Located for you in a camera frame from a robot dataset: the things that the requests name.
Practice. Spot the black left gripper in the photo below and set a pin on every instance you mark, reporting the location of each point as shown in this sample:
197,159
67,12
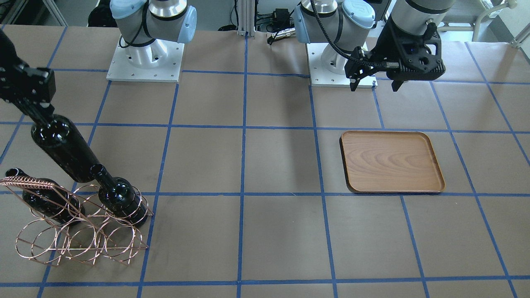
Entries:
387,47

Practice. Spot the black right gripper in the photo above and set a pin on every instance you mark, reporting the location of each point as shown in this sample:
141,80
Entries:
12,78

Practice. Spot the dark wine bottle carried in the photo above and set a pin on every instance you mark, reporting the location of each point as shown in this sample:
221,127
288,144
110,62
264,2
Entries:
62,141

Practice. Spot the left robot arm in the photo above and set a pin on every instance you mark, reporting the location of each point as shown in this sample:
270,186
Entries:
345,25

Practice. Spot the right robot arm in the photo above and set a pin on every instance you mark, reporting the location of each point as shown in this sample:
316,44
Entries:
153,34

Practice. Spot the wooden tray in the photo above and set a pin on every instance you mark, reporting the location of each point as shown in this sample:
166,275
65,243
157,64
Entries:
390,162

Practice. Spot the dark wine bottle in basket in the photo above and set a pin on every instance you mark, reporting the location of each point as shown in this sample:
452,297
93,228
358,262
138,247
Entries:
119,197

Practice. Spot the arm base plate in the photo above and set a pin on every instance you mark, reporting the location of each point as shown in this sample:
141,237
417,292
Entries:
159,62
327,67

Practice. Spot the copper wire wine basket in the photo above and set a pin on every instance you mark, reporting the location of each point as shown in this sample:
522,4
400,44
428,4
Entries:
91,234

